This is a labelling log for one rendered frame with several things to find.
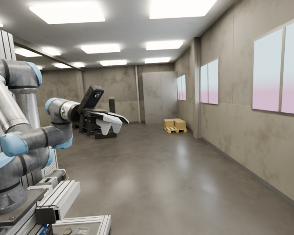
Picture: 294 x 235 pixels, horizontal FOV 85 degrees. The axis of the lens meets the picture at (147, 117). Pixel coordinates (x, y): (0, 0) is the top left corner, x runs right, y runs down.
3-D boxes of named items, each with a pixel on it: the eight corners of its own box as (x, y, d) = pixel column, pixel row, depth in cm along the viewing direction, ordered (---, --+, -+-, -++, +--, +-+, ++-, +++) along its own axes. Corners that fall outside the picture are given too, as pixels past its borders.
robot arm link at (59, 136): (38, 148, 62) (36, 120, 59) (66, 141, 71) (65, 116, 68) (49, 155, 58) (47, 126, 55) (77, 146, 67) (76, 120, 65)
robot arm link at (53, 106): (62, 115, 69) (62, 96, 67) (79, 121, 64) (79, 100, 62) (43, 118, 63) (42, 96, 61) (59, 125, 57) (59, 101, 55)
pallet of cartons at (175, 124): (186, 131, 665) (186, 122, 659) (167, 133, 663) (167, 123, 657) (180, 126, 775) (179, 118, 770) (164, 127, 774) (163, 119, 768)
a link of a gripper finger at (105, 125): (120, 139, 46) (100, 130, 52) (122, 119, 46) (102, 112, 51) (111, 140, 44) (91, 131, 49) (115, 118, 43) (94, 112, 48)
